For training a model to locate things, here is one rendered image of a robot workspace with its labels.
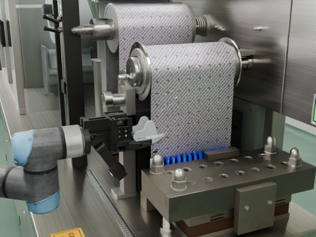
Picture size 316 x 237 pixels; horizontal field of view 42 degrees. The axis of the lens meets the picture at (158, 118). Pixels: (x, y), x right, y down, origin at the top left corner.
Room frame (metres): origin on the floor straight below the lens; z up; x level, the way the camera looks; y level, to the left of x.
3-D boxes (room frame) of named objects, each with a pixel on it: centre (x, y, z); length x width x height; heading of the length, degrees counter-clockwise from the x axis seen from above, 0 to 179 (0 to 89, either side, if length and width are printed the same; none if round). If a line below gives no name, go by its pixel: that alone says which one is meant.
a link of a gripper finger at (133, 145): (0.93, 0.06, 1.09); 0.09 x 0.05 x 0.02; 112
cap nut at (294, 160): (0.95, -0.34, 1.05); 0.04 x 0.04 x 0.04
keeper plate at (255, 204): (0.85, -0.23, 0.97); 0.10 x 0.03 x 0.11; 113
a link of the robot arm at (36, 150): (0.86, 0.27, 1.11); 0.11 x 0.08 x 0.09; 114
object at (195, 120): (1.02, -0.09, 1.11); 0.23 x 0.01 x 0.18; 113
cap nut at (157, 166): (0.90, 0.00, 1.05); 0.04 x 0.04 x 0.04
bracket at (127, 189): (1.04, 0.10, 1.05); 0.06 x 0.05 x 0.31; 113
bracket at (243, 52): (1.15, -0.23, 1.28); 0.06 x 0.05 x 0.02; 113
